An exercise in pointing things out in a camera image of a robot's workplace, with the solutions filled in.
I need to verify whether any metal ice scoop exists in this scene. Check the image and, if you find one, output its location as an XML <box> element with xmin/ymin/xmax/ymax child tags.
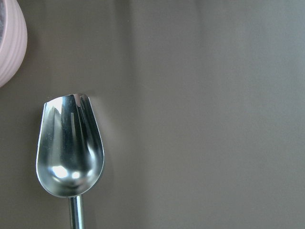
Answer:
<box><xmin>36</xmin><ymin>94</ymin><xmax>104</xmax><ymax>229</ymax></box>

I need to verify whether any pink ribbed bowl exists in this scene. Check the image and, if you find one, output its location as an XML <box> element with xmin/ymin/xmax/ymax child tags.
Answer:
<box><xmin>0</xmin><ymin>0</ymin><xmax>28</xmax><ymax>86</ymax></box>

